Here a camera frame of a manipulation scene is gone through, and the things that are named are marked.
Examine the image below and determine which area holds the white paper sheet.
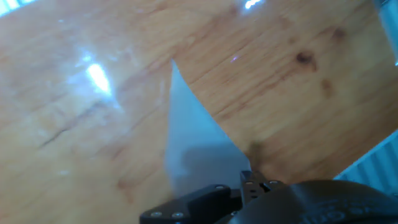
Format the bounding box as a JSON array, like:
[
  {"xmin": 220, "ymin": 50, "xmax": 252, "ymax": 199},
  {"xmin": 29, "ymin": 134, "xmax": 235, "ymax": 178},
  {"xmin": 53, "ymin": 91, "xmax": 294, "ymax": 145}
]
[{"xmin": 164, "ymin": 58, "xmax": 251, "ymax": 200}]

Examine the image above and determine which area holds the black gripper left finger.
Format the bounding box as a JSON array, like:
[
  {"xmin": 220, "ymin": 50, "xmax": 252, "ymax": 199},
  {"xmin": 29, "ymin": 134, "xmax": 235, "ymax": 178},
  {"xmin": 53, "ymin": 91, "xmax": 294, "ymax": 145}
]
[{"xmin": 139, "ymin": 184, "xmax": 243, "ymax": 224}]

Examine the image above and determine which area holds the wooden board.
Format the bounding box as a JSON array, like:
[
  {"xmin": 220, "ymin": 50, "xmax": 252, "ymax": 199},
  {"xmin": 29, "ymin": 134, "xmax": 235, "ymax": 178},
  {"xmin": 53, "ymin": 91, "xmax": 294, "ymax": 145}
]
[{"xmin": 0, "ymin": 0, "xmax": 398, "ymax": 224}]

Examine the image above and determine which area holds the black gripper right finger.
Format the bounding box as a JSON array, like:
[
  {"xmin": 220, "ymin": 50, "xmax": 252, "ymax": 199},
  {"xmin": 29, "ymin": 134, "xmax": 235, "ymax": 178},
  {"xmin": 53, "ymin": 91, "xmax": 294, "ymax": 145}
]
[{"xmin": 238, "ymin": 170, "xmax": 285, "ymax": 208}]

